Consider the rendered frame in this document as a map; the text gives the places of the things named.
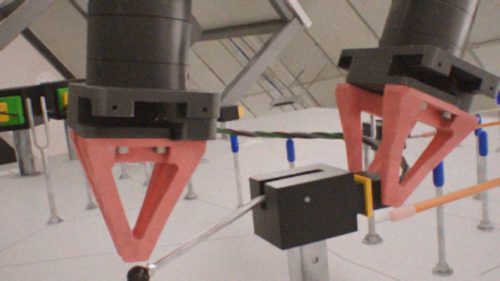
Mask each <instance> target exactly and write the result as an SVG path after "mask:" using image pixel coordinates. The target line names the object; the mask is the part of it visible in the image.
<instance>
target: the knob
mask: <svg viewBox="0 0 500 281"><path fill-rule="evenodd" d="M127 281H150V275H149V274H148V270H147V269H146V268H145V267H144V266H143V265H135V266H133V267H131V268H130V269H129V270H128V272H127Z"/></svg>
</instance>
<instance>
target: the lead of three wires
mask: <svg viewBox="0 0 500 281"><path fill-rule="evenodd" d="M362 143H363V144H365V145H368V146H370V147H372V148H377V149H378V148H379V146H380V141H377V140H374V139H372V138H370V137H367V136H364V135H362ZM401 168H402V174H401V175H400V177H399V183H401V181H402V180H403V178H404V177H405V175H406V174H407V173H408V171H409V170H410V169H411V167H410V166H409V164H408V162H407V161H406V159H405V157H404V155H402V160H401Z"/></svg>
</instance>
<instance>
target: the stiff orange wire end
mask: <svg viewBox="0 0 500 281"><path fill-rule="evenodd" d="M499 186H500V177H499V178H496V179H493V180H489V181H486V182H483V183H478V184H475V185H473V186H470V187H467V188H465V189H462V190H457V191H455V192H451V193H449V194H444V195H441V196H439V197H435V198H431V199H429V200H426V201H421V202H418V203H415V204H413V205H411V204H408V205H404V206H401V207H397V208H395V209H393V210H390V211H389V213H388V214H387V215H386V216H382V217H380V218H377V219H374V220H373V223H376V224H378V223H381V222H385V221H388V220H391V221H392V222H397V221H400V220H403V219H407V218H410V217H413V216H414V215H415V214H417V213H420V212H425V211H427V209H430V208H434V207H437V206H440V205H444V204H447V203H449V202H452V201H457V200H459V199H462V198H465V197H469V196H472V195H474V194H479V193H481V192H485V191H487V190H491V189H494V188H495V187H499Z"/></svg>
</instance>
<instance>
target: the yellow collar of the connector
mask: <svg viewBox="0 0 500 281"><path fill-rule="evenodd" d="M355 180H357V181H359V182H362V183H364V197H365V210H366V213H362V214H360V215H364V216H365V217H368V218H369V217H372V216H373V211H372V198H371V183H370V178H366V177H364V176H359V175H356V174H355Z"/></svg>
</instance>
